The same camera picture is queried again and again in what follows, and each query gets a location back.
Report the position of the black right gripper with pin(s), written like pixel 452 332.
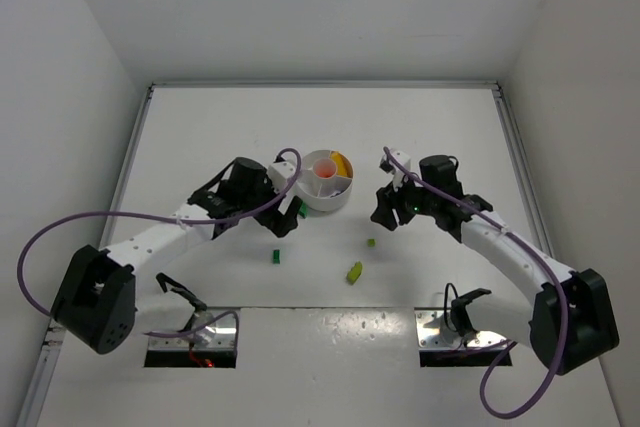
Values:
pixel 395 203

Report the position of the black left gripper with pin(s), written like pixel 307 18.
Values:
pixel 275 213

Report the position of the dark green lego wedge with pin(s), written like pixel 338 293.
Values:
pixel 303 212

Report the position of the small orange lego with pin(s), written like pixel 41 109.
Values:
pixel 324 168

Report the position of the yellow lego brick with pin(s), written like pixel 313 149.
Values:
pixel 343 166

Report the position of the lime green curved lego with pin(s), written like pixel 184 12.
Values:
pixel 354 273

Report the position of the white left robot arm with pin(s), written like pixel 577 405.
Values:
pixel 108 294

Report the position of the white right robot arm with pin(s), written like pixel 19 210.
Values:
pixel 568 319

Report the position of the white round divided container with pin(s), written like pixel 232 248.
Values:
pixel 315 192

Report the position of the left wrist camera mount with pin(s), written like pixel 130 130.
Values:
pixel 283 175

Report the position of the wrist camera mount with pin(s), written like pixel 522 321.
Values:
pixel 396 163
pixel 283 175

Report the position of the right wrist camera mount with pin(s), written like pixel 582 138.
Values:
pixel 396 163

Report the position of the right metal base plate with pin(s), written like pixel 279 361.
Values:
pixel 434 335

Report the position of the metal base plate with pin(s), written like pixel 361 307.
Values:
pixel 434 335
pixel 217 330

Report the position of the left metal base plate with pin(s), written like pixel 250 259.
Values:
pixel 217 330

